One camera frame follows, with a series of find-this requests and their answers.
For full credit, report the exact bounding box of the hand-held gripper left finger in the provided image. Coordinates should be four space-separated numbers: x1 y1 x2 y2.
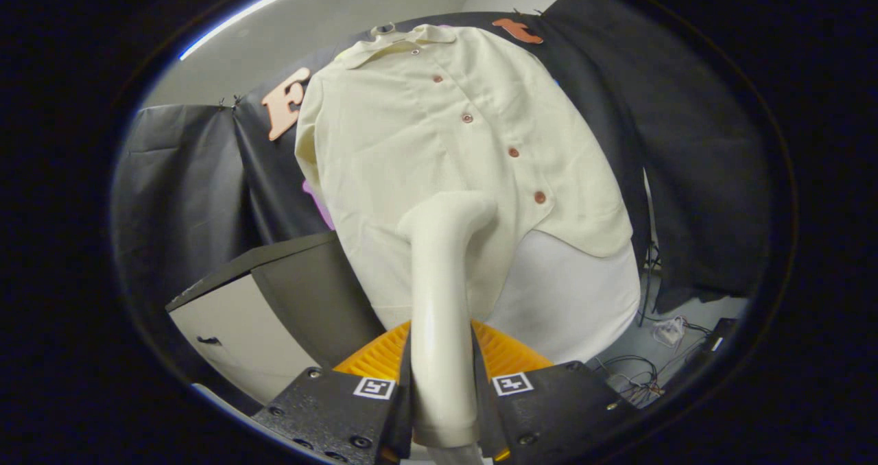
252 320 414 465

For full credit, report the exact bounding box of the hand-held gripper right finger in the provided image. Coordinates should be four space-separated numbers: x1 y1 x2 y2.
470 318 639 462

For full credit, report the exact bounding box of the white garment steamer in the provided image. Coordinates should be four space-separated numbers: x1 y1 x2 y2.
396 191 498 465

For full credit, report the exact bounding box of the cream button shirt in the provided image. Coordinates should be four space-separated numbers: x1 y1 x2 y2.
295 25 633 329

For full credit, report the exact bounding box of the grey cabinet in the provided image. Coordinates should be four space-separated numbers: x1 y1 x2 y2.
165 230 385 405

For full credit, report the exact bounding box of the white power adapter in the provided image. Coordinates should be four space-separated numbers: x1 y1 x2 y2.
652 316 687 346

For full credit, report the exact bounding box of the black box device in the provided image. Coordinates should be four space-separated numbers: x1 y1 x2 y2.
686 318 738 377

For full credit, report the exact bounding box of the black backdrop cloth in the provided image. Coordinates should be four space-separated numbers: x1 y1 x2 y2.
110 0 772 315

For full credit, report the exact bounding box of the tangle of black cables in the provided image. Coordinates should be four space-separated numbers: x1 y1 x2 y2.
593 246 714 407

